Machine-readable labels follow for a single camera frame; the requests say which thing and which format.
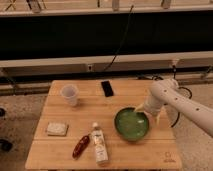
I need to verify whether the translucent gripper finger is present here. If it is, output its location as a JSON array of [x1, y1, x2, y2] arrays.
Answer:
[[155, 115, 161, 125], [134, 104, 144, 113]]

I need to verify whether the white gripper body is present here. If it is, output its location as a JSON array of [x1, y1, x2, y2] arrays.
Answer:
[[143, 95, 164, 116]]

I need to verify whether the green ceramic bowl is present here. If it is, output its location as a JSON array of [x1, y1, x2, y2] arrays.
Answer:
[[114, 107, 149, 142]]

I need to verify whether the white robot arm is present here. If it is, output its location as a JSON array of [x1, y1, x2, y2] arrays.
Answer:
[[135, 79, 213, 137]]

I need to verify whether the black smartphone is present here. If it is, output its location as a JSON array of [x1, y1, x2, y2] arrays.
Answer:
[[101, 81, 114, 97]]

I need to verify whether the clear plastic bottle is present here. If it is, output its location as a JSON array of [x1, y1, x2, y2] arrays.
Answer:
[[91, 122, 108, 165]]

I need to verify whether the red chili pepper toy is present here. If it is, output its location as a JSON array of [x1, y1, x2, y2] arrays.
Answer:
[[72, 135, 90, 159]]

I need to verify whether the translucent plastic cup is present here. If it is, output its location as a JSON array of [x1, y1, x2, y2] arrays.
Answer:
[[60, 84, 78, 106]]

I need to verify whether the white sponge block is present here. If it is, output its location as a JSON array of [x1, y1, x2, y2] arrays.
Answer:
[[46, 122, 68, 136]]

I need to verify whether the black cable by arm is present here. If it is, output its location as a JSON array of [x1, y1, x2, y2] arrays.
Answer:
[[170, 85, 194, 129]]

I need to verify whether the black hanging cable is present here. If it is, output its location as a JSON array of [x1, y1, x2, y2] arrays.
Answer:
[[102, 3, 135, 73]]

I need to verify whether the white wall outlet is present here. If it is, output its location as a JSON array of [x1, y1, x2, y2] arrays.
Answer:
[[88, 64, 93, 72]]

